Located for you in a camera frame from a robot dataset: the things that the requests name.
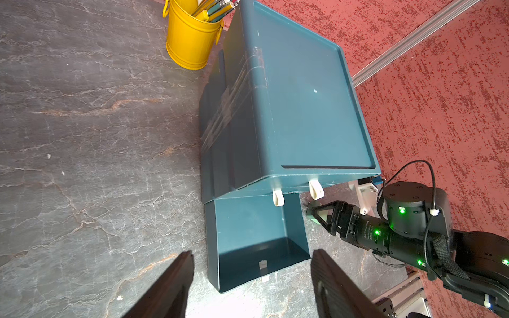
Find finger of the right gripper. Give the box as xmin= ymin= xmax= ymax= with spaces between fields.
xmin=306 ymin=201 xmax=338 ymax=227

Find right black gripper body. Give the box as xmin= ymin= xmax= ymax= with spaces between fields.
xmin=327 ymin=201 xmax=391 ymax=254

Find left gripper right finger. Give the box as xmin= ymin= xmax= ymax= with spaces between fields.
xmin=311 ymin=249 xmax=385 ymax=317

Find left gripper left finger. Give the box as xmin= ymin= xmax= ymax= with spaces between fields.
xmin=124 ymin=250 xmax=194 ymax=318

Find teal three-drawer cabinet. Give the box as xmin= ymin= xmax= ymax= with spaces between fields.
xmin=199 ymin=1 xmax=380 ymax=293

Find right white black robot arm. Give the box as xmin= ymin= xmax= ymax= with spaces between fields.
xmin=306 ymin=182 xmax=508 ymax=317

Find clear tape on cabinet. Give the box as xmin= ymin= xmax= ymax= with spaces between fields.
xmin=201 ymin=46 xmax=268 ymax=152

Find yellow pen bucket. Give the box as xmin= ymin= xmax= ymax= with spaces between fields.
xmin=163 ymin=0 xmax=225 ymax=70

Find pens in bucket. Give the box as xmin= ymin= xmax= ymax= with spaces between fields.
xmin=192 ymin=0 xmax=239 ymax=23

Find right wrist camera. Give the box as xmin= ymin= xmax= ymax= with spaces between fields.
xmin=348 ymin=176 xmax=384 ymax=216

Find right aluminium corner post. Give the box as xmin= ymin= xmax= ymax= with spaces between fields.
xmin=352 ymin=0 xmax=479 ymax=87

